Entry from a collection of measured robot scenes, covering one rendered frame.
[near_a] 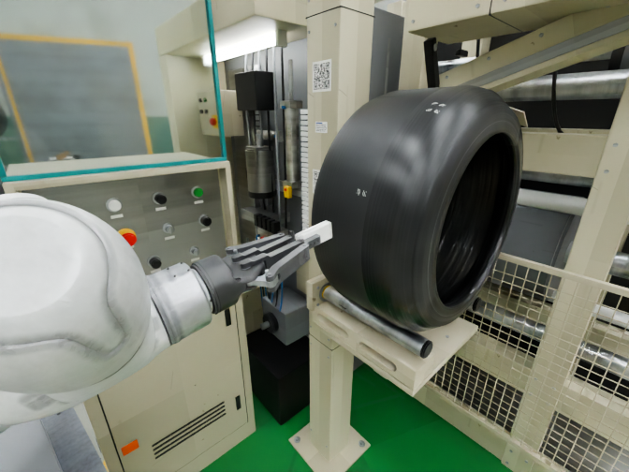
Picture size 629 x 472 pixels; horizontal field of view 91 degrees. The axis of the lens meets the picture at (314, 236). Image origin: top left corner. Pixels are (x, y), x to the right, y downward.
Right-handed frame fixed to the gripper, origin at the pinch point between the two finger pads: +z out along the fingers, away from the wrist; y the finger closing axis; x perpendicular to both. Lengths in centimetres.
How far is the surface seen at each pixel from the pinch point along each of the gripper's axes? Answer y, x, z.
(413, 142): -5.7, -12.2, 19.6
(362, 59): 26, -27, 44
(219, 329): 59, 57, -3
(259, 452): 49, 123, -5
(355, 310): 9.6, 33.9, 19.4
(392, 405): 24, 131, 60
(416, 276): -11.5, 10.4, 13.9
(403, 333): -5.4, 33.1, 20.2
